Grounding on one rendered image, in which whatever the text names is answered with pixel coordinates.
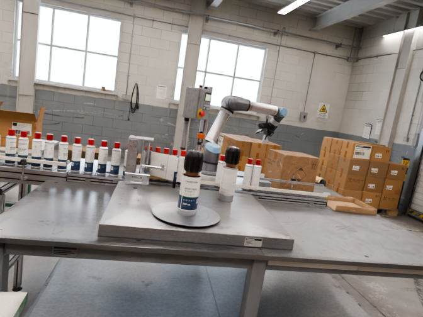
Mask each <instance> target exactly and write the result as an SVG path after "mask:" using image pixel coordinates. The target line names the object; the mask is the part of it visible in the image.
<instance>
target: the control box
mask: <svg viewBox="0 0 423 317"><path fill-rule="evenodd" d="M206 92H209V93H211V94H212V92H211V91H209V90H206V89H202V88H198V87H188V86H187V87H186V96H185V102H184V111H183V118H191V119H195V120H208V117H209V112H210V111H209V110H203V105H204V104H210V103H211V102H206V101H205V94H206ZM200 111H204V112H205V115H204V117H201V115H200V114H199V113H200Z"/></svg>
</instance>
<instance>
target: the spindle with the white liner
mask: <svg viewBox="0 0 423 317"><path fill-rule="evenodd" d="M239 160H240V148H237V147H227V149H226V152H225V160H224V161H225V163H226V165H225V166H223V170H222V178H221V183H220V190H219V197H218V199H219V200H221V201H226V202H232V201H233V200H234V199H233V197H234V192H235V185H236V180H237V173H238V168H237V167H236V166H237V164H239Z"/></svg>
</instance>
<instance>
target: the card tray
mask: <svg viewBox="0 0 423 317"><path fill-rule="evenodd" d="M324 198H326V200H327V206H328V207H329V208H331V209H333V210H334V211H340V212H347V213H359V214H372V215H376V213H377V209H376V208H374V207H372V206H370V205H368V204H366V203H364V202H362V201H360V200H358V199H356V198H353V197H342V196H330V195H328V196H327V197H324Z"/></svg>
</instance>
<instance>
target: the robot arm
mask: <svg viewBox="0 0 423 317"><path fill-rule="evenodd" d="M234 111H246V112H248V111H253V112H258V113H264V114H270V115H271V116H273V118H272V119H271V121H270V122H269V123H260V124H258V127H259V129H258V130H257V131H256V133H259V132H263V134H265V135H264V136H263V139H262V142H261V145H263V143H264V142H268V136H272V135H271V134H274V130H275V129H276V128H277V127H278V124H279V123H280V122H281V120H282V119H283V118H284V117H285V116H286V115H287V114H288V110H287V109H286V108H284V107H279V106H273V105H270V104H263V103H257V102H254V101H251V100H250V99H246V98H242V97H239V96H231V95H229V96H225V97H224V98H223V99H222V101H221V106H220V112H219V114H218V116H217V118H216V120H215V122H214V124H213V125H212V127H211V129H210V131H209V132H208V134H207V136H206V139H205V147H204V152H203V157H204V158H203V166H202V171H207V172H217V165H218V160H219V156H220V152H221V146H220V145H217V144H216V140H217V138H218V137H219V135H220V133H221V131H222V130H223V127H224V126H225V124H226V122H227V120H228V118H229V117H230V116H231V115H233V113H234ZM256 133H255V134H256ZM201 174H202V173H201ZM203 175H208V176H214V177H216V175H213V174H203Z"/></svg>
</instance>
